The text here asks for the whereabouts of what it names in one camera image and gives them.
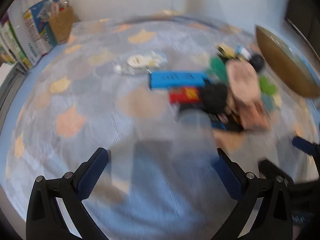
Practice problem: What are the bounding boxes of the black monitor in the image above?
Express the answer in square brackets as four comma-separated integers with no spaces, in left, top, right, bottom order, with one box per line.
[285,0,319,58]

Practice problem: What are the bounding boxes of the blue rectangular box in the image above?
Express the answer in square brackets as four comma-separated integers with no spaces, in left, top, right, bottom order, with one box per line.
[149,71,209,90]

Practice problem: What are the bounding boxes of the cardboard pen holder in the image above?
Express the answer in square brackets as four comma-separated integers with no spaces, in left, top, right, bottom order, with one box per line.
[49,6,79,44]

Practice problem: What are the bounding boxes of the amber ribbed glass bowl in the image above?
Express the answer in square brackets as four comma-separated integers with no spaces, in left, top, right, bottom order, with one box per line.
[255,25,319,99]

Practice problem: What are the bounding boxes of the pens in holder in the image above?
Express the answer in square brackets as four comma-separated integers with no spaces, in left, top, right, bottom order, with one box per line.
[47,0,70,18]

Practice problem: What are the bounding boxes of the stack of books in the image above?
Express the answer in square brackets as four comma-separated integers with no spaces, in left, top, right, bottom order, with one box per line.
[1,0,59,72]

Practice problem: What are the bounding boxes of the yellow rectangular device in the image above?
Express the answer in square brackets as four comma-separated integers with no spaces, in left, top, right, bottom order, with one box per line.
[216,43,236,59]

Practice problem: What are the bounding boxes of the light green translucent figurine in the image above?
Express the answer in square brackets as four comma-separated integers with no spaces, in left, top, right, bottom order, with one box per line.
[259,76,277,96]

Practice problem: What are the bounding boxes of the pink face toy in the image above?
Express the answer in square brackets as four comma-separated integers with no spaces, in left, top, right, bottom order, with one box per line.
[226,60,261,104]

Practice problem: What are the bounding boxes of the fan pattern table mat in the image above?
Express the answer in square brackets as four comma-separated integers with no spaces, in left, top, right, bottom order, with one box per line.
[3,16,319,239]

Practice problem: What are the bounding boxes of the black blue card pack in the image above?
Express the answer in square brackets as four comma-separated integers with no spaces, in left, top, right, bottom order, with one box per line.
[208,114,244,133]

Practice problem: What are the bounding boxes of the clear packet with sticker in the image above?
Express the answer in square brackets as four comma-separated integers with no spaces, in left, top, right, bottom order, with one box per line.
[114,50,168,75]

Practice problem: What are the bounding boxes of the red lighter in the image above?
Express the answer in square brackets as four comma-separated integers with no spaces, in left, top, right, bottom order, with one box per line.
[169,87,202,104]

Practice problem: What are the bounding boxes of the black ball toy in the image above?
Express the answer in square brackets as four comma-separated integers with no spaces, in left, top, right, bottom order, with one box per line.
[249,54,265,73]

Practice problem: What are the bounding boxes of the blue translucent figurine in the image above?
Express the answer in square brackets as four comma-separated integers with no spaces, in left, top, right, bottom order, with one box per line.
[261,94,282,113]

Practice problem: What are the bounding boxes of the red clothed doll figurine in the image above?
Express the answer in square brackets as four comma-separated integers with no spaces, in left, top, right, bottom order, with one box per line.
[199,83,228,114]

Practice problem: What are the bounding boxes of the dark green translucent figurine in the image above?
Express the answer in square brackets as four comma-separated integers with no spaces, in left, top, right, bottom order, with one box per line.
[207,56,228,84]

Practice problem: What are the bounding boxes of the pink capybara card box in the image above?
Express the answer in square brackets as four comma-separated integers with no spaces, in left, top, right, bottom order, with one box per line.
[238,100,270,130]

